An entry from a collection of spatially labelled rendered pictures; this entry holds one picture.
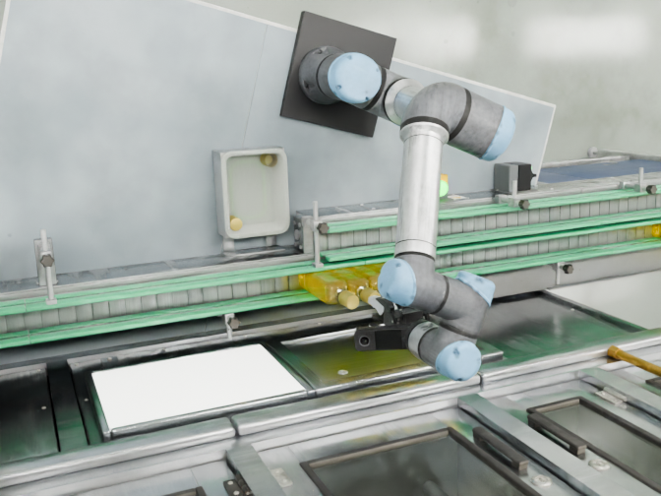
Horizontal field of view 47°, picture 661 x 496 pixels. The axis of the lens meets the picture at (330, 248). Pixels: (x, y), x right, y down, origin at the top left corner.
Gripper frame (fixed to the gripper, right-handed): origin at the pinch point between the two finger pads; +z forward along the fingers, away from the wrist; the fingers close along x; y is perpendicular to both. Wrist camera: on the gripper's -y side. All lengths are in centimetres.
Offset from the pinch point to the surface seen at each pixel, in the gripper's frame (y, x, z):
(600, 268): 99, -13, 37
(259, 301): -15.7, -3.3, 31.4
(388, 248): 20.5, 5.6, 30.5
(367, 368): -1.1, -12.9, 0.0
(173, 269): -35, 6, 39
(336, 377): -9.2, -12.7, -1.5
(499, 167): 67, 21, 47
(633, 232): 112, -3, 37
